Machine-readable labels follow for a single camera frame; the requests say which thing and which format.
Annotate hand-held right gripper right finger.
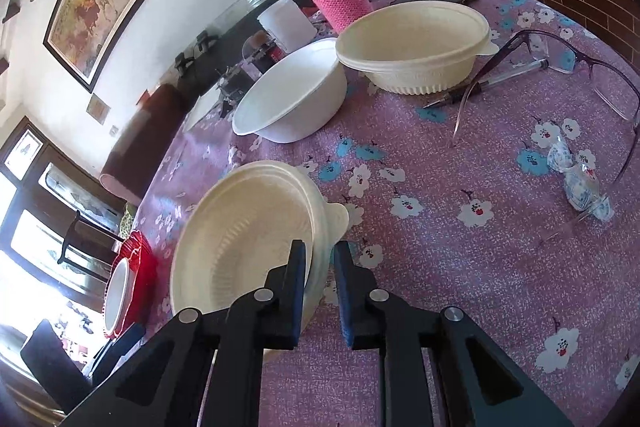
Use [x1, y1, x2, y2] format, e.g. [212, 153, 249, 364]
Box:
[334, 241, 576, 427]

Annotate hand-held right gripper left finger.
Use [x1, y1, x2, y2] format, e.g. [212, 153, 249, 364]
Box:
[60, 239, 307, 427]

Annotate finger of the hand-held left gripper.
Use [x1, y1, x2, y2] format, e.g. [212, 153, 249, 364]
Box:
[20, 318, 96, 413]
[90, 322, 147, 385]

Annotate white plate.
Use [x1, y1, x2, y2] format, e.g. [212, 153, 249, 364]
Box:
[102, 257, 135, 337]

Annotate cream plastic bowl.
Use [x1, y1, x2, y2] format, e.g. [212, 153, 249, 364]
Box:
[335, 0, 501, 96]
[170, 159, 351, 360]

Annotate white foam bowl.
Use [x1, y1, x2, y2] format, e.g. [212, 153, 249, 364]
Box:
[231, 38, 349, 144]

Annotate dark wooden chair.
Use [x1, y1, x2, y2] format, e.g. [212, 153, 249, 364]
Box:
[57, 209, 126, 283]

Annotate green seat cushion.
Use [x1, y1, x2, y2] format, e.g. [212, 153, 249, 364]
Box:
[120, 202, 139, 233]

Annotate white paper sheet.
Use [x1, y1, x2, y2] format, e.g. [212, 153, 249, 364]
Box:
[182, 92, 223, 132]

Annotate black cylindrical motor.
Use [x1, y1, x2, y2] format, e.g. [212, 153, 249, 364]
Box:
[216, 62, 251, 118]

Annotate wooden glass door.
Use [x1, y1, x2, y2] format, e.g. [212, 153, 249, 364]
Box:
[0, 117, 126, 408]

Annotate maroon sofa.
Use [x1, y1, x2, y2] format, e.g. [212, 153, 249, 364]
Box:
[99, 83, 193, 208]

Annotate clear ballpoint pen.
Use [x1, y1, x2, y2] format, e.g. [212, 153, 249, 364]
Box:
[422, 59, 550, 109]

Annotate small coffee grinder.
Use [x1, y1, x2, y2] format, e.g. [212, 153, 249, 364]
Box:
[245, 32, 286, 75]

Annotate black leather sofa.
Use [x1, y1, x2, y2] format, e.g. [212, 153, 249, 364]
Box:
[175, 0, 446, 108]

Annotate small framed picture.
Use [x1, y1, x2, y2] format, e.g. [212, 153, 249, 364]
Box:
[86, 93, 112, 125]

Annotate blue white wrapped candy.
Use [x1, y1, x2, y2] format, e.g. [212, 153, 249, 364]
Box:
[546, 138, 598, 175]
[564, 164, 615, 222]

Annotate white plastic container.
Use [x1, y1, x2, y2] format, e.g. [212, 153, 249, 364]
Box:
[257, 0, 319, 55]

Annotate purple frame eyeglasses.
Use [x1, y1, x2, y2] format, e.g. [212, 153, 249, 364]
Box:
[452, 29, 640, 253]

